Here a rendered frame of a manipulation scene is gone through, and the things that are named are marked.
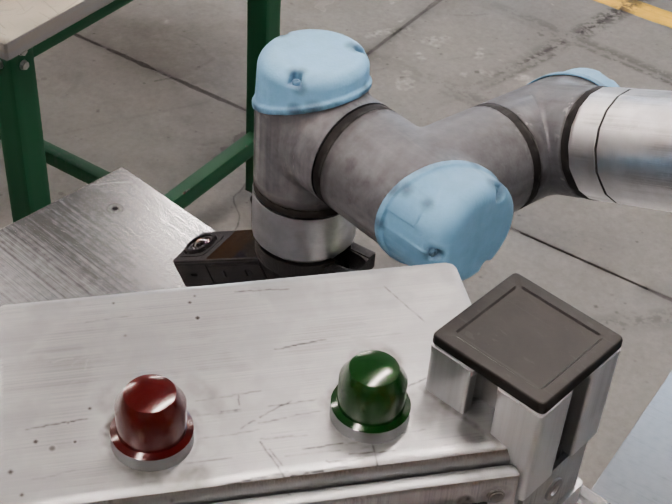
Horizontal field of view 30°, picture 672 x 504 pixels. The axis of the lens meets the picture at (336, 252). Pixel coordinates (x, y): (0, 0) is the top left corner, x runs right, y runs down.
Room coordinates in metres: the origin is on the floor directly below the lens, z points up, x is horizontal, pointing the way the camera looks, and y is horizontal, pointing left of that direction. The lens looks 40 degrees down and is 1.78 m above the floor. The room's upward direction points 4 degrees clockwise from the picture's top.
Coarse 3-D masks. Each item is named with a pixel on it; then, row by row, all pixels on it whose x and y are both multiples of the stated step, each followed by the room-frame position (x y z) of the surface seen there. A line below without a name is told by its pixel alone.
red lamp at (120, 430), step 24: (144, 384) 0.26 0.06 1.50; (168, 384) 0.26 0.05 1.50; (120, 408) 0.25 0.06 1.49; (144, 408) 0.25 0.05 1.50; (168, 408) 0.25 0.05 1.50; (120, 432) 0.25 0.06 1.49; (144, 432) 0.25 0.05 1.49; (168, 432) 0.25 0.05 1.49; (192, 432) 0.26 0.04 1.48; (120, 456) 0.25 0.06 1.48; (144, 456) 0.25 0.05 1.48; (168, 456) 0.25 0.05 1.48
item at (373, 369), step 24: (360, 360) 0.28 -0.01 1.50; (384, 360) 0.28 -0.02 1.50; (360, 384) 0.27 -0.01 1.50; (384, 384) 0.27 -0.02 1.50; (336, 408) 0.27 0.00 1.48; (360, 408) 0.27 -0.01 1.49; (384, 408) 0.27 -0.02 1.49; (408, 408) 0.27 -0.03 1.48; (360, 432) 0.26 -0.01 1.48; (384, 432) 0.26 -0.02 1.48
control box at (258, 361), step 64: (0, 320) 0.31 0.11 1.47; (64, 320) 0.31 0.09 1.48; (128, 320) 0.31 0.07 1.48; (192, 320) 0.31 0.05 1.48; (256, 320) 0.32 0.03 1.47; (320, 320) 0.32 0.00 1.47; (384, 320) 0.32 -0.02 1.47; (448, 320) 0.32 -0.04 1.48; (0, 384) 0.28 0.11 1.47; (64, 384) 0.28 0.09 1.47; (192, 384) 0.28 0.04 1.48; (256, 384) 0.29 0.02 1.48; (320, 384) 0.29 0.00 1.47; (0, 448) 0.25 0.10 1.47; (64, 448) 0.25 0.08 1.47; (192, 448) 0.26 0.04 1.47; (256, 448) 0.26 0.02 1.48; (320, 448) 0.26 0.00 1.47; (384, 448) 0.26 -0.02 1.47; (448, 448) 0.26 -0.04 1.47
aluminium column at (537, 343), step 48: (528, 288) 0.31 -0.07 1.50; (480, 336) 0.29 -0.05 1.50; (528, 336) 0.29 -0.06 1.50; (576, 336) 0.29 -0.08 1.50; (432, 384) 0.29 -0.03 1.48; (480, 384) 0.29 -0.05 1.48; (528, 384) 0.27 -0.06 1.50; (576, 384) 0.27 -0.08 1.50; (528, 432) 0.26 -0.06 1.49; (576, 432) 0.28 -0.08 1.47; (528, 480) 0.26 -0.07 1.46
